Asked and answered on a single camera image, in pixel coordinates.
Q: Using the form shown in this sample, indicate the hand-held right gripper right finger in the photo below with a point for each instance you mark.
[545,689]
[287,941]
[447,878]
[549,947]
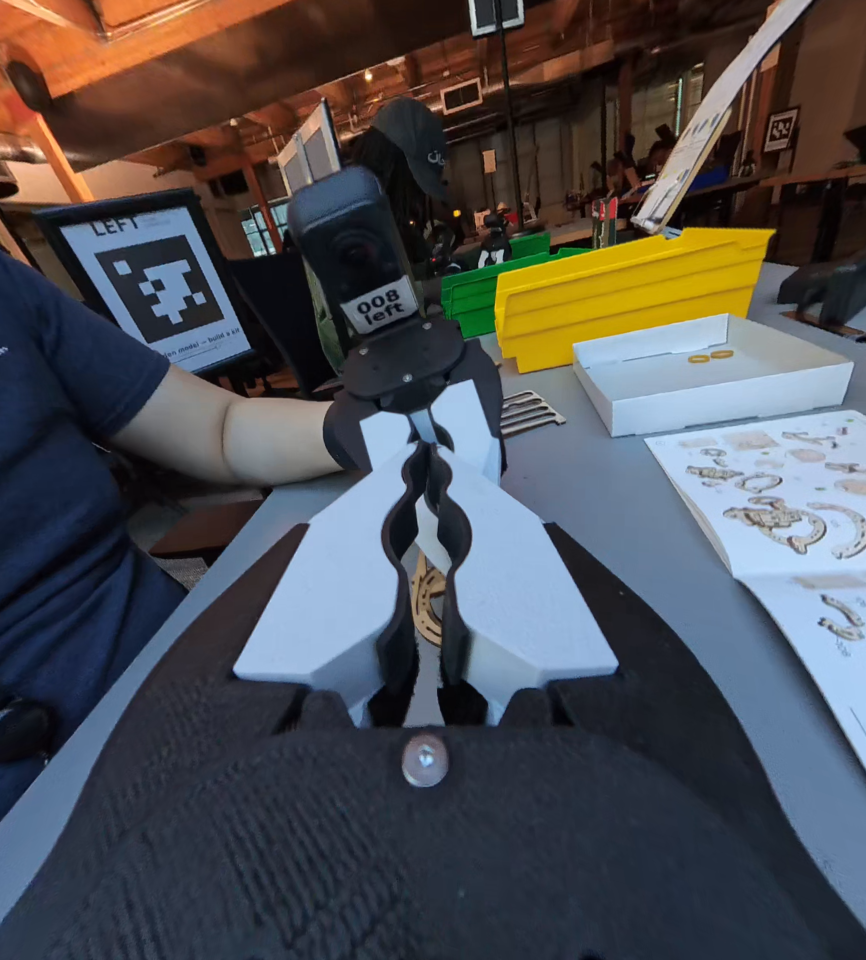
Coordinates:
[530,600]

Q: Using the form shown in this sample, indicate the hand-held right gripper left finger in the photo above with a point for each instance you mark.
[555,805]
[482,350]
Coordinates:
[320,600]

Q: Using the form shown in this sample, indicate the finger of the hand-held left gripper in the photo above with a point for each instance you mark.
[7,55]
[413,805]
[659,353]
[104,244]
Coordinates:
[474,427]
[384,439]

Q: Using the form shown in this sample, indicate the curved wooden model part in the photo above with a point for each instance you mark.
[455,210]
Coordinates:
[427,600]

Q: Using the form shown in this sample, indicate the person's left forearm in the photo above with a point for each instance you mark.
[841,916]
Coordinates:
[237,435]

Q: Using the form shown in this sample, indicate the wooden parts sheet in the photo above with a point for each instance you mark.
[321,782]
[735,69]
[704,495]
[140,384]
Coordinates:
[530,414]

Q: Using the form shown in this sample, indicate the green plastic bin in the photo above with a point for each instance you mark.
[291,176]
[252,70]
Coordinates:
[478,296]

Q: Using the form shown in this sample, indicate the black fabric chair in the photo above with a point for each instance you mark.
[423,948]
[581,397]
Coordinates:
[275,315]

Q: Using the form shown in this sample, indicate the small black white figure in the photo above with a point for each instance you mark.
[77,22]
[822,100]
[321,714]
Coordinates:
[491,244]

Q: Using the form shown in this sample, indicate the white cardboard box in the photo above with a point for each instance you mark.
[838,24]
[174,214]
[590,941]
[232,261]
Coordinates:
[628,405]

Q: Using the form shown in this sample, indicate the yellow plastic bin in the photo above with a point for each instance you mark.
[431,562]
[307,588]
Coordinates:
[628,300]

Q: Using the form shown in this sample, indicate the white grey panel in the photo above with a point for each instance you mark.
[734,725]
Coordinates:
[320,146]

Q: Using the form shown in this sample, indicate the red green box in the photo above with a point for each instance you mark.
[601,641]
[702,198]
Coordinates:
[604,225]

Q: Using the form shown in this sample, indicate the black white marker sign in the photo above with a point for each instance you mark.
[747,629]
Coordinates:
[170,292]

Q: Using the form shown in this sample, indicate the white instruction booklet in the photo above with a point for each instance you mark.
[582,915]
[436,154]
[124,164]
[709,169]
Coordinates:
[815,600]

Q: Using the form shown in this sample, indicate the person's torso navy shirt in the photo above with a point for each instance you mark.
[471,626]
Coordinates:
[27,487]

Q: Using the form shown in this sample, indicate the black belt clip pouch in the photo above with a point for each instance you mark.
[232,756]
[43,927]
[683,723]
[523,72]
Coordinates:
[16,727]

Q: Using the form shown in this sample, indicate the black pole with marker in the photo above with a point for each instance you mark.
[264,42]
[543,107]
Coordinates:
[496,15]

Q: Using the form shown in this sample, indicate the white tilted board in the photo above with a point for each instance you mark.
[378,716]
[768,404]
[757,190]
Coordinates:
[703,135]

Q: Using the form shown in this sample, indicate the framed marker tag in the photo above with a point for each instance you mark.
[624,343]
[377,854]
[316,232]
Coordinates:
[782,129]

